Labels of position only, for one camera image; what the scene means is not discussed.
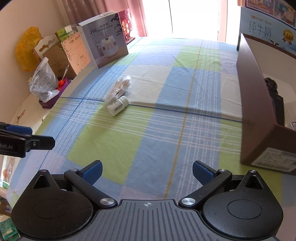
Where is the yellow plastic bag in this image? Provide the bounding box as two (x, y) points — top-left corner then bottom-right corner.
(15, 27), (43, 72)

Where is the purple tissue box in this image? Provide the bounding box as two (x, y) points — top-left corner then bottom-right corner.
(39, 77), (71, 109)

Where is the checkered tablecloth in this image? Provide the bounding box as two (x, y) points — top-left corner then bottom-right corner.
(5, 37), (284, 209)

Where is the blue milk carton box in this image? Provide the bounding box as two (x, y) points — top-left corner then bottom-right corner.
(239, 8), (295, 56)

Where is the brown paper gift bag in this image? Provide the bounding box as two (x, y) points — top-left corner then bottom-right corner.
(33, 34), (77, 80)

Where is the green tea box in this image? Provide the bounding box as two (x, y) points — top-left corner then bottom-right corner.
(56, 25), (77, 43)

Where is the brown cardboard storage box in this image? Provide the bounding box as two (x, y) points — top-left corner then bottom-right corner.
(236, 34), (295, 175)

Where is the white plastic wrapper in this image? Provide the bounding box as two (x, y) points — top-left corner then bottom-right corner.
(104, 75), (132, 106)

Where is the black Flyco product box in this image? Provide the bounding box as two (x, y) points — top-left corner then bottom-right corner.
(270, 92), (285, 126)

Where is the pink curtain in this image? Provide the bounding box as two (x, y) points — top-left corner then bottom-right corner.
(60, 0), (147, 37)

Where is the clear plastic bag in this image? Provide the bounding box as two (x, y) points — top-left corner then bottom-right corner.
(29, 57), (58, 102)

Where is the cartoon picture milk box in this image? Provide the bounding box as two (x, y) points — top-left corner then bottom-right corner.
(245, 0), (295, 28)

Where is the red gift box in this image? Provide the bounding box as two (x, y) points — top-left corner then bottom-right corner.
(118, 9), (135, 44)

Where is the white pill bottle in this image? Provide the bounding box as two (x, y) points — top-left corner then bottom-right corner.
(107, 96), (130, 116)

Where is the dark brown hair scrunchie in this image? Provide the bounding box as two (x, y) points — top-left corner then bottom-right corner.
(264, 77), (278, 94)

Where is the grey humidifier box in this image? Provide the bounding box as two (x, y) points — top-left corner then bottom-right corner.
(77, 11), (128, 68)

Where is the pink paper bag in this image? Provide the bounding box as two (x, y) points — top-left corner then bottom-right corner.
(61, 32), (91, 75)

